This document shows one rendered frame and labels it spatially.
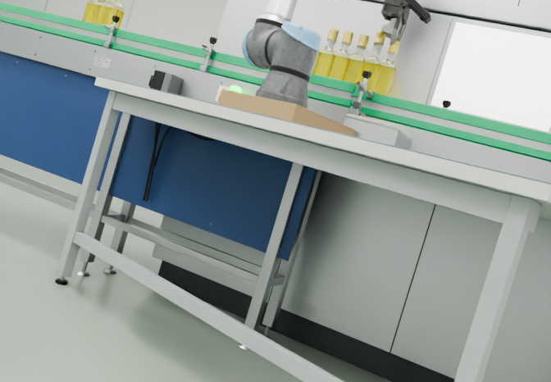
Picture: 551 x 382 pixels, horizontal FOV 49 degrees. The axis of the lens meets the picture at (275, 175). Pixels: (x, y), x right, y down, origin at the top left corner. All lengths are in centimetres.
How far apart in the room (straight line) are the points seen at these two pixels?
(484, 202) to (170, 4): 553
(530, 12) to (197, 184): 131
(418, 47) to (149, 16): 467
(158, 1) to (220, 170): 461
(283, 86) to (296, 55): 9
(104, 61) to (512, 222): 174
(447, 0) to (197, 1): 432
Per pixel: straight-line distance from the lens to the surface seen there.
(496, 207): 129
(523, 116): 221
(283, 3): 183
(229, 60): 223
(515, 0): 234
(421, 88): 225
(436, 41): 229
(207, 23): 625
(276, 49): 170
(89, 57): 257
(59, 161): 260
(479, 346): 129
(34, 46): 278
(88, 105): 254
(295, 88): 165
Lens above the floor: 64
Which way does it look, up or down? 1 degrees down
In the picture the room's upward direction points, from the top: 17 degrees clockwise
